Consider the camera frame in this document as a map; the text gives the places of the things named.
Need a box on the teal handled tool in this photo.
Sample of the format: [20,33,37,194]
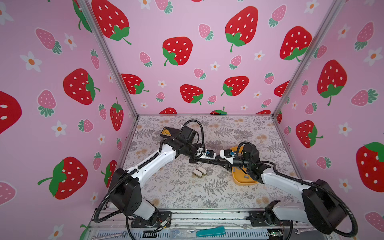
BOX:
[196,226,226,238]

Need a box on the black stapler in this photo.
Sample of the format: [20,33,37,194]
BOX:
[189,158,233,170]

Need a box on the yellow plastic tray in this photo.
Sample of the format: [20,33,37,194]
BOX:
[232,161,258,186]

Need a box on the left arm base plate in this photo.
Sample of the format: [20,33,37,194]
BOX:
[130,211,172,228]

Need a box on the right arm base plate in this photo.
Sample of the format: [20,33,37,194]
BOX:
[246,211,291,227]

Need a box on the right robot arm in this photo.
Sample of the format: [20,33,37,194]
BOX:
[216,142,358,238]

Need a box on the black tool case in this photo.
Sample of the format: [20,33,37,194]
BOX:
[160,127,181,140]

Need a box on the silver wrench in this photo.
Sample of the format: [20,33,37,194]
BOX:
[91,231,128,240]

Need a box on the aluminium rail frame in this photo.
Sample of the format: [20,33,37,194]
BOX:
[82,209,340,240]

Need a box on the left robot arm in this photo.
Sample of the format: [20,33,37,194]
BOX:
[94,120,207,226]

